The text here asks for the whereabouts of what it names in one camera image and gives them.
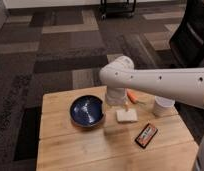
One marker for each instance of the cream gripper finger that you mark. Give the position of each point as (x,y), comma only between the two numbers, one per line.
(126,106)

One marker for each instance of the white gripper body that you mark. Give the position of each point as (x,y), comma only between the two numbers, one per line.
(115,96)

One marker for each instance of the white sponge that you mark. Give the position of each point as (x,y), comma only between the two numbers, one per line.
(123,115)

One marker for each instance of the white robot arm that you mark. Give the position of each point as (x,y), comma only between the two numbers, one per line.
(184,85)

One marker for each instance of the orange carrot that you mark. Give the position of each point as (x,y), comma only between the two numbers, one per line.
(132,97)

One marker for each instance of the dark blue bowl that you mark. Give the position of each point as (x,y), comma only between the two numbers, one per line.
(86,111)

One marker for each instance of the black orange snack packet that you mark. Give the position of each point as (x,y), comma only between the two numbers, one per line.
(146,135)

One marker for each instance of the white cup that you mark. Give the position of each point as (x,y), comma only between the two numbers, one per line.
(162,105)

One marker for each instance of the black office chair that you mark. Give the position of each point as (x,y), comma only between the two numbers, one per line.
(187,43)

